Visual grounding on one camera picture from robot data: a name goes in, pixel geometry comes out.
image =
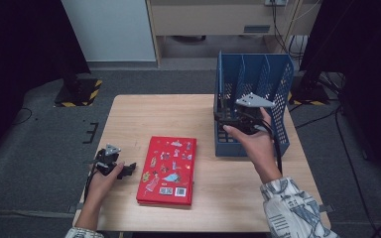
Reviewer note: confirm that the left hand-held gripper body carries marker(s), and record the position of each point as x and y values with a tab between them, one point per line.
107	158

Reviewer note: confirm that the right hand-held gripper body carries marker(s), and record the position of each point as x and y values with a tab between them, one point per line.
249	115

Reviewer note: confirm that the dark blue picture book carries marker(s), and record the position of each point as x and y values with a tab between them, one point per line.
221	86

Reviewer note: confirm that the red picture book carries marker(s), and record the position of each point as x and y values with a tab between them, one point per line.
167	168
165	204

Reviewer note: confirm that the blue plastic file rack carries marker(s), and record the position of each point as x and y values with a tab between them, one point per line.
261	76

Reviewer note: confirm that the person's left hand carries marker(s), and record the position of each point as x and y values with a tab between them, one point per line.
101	188

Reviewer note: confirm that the person's right hand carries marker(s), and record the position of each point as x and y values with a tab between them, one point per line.
259	148

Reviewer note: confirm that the grey tape piece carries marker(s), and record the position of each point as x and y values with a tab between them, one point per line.
327	208
74	208

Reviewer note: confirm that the striped black stand base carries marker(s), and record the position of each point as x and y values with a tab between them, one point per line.
79	94
311	94

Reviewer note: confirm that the beige cabinet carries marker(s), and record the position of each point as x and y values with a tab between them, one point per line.
211	20

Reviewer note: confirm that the white power strip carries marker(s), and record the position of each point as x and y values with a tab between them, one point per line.
275	2

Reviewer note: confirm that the dark curtain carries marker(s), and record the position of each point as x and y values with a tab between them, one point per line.
20	66
367	66

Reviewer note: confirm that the white panel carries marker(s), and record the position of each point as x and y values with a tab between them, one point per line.
112	29

